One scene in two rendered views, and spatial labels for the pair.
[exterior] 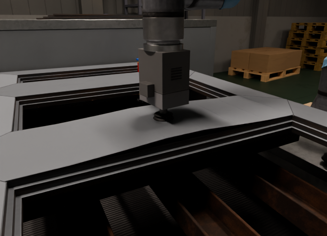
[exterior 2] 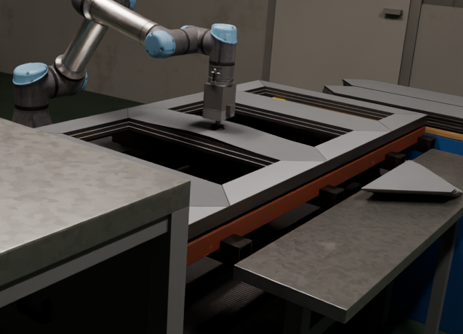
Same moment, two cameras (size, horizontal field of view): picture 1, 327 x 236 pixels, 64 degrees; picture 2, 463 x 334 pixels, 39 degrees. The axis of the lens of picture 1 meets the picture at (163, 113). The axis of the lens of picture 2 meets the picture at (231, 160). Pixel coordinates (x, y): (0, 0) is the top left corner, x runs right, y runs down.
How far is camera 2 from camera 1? 2.16 m
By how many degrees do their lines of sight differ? 108
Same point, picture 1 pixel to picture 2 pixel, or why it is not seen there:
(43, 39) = not seen: hidden behind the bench
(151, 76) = (229, 99)
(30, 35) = not seen: hidden behind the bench
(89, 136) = (261, 141)
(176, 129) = (232, 124)
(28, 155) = (295, 149)
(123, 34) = not seen: outside the picture
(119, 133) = (250, 135)
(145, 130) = (240, 130)
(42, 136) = (275, 151)
